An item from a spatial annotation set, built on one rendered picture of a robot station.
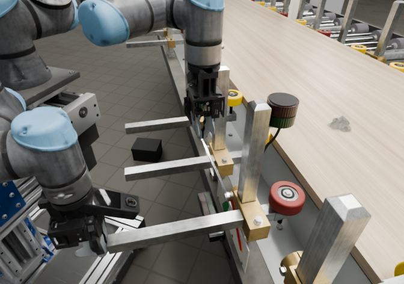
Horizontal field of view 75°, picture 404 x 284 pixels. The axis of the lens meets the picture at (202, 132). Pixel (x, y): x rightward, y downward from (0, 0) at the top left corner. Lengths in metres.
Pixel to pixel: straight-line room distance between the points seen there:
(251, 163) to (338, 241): 0.27
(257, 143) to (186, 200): 1.29
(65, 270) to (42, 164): 1.03
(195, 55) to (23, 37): 0.52
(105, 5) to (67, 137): 0.21
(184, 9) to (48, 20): 0.50
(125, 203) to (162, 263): 1.04
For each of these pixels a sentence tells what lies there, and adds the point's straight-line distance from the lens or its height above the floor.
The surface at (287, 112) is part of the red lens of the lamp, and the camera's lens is 0.52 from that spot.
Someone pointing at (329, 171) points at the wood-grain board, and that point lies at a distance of 0.76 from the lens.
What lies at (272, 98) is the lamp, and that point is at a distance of 0.53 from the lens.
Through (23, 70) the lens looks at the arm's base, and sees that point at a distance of 0.91.
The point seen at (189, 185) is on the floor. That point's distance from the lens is 1.88.
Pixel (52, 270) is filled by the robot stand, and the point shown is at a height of 0.21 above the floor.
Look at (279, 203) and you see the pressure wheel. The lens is 0.64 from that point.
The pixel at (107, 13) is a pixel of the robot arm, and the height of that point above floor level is 1.29.
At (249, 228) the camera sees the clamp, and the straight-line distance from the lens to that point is 0.63.
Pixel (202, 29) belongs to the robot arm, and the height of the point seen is 1.25.
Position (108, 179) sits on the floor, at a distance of 2.03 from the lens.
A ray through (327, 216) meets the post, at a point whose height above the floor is 1.12.
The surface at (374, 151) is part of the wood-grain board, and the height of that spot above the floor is 0.90.
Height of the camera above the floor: 1.38
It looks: 36 degrees down
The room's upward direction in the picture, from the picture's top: straight up
